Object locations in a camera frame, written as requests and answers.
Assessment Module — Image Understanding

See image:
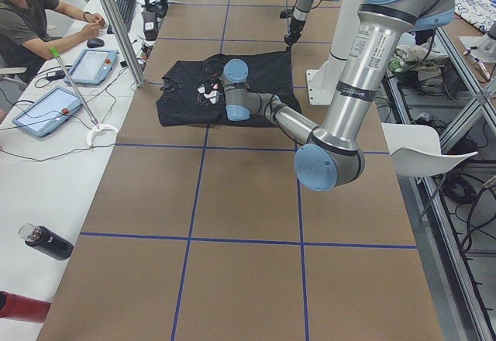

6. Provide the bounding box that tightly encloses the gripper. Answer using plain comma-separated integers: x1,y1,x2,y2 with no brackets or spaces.
284,28,302,49

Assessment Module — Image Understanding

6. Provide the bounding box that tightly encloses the black graphic t-shirt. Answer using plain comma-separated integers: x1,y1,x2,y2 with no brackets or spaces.
157,51,301,127

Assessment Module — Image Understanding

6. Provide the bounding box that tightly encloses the pile of clothes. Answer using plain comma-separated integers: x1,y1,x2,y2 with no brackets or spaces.
388,45,449,73

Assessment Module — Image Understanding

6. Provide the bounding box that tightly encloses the white plastic chair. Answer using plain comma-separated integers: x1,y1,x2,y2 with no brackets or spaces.
381,122,479,222

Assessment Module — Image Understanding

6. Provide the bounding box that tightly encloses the black keyboard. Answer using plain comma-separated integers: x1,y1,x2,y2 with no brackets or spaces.
115,0,136,32

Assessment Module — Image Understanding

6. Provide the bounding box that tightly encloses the blue white patterned cloth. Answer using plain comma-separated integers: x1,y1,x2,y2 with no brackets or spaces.
454,0,495,33

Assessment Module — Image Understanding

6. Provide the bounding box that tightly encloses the black computer mouse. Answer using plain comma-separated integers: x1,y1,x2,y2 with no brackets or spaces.
87,38,105,48

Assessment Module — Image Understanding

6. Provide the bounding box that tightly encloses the far teach pendant tablet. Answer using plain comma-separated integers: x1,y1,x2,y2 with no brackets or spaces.
69,48,119,86

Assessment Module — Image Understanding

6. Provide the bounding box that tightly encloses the teach pendant tablet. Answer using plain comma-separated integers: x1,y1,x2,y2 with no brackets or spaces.
12,87,82,138
69,48,119,86

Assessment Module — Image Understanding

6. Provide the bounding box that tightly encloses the white curved hook tool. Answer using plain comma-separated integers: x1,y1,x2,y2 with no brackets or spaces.
86,123,119,148

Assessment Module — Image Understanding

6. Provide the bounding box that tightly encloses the near teach pendant tablet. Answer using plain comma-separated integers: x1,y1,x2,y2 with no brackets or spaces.
12,87,82,138

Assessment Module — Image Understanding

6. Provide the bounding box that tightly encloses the seated person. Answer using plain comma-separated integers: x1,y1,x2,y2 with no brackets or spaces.
1,0,105,83

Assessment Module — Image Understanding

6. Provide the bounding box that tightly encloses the black water bottle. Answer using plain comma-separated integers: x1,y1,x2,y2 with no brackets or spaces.
18,223,74,260

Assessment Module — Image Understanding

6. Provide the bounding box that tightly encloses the red bottle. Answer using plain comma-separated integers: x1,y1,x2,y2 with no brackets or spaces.
1,291,51,323

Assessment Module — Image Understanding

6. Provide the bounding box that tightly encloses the aluminium frame post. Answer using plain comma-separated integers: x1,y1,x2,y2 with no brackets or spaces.
100,0,145,87

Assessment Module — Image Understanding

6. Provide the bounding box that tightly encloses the metal rod green handle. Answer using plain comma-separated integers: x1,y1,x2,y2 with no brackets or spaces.
50,46,99,128

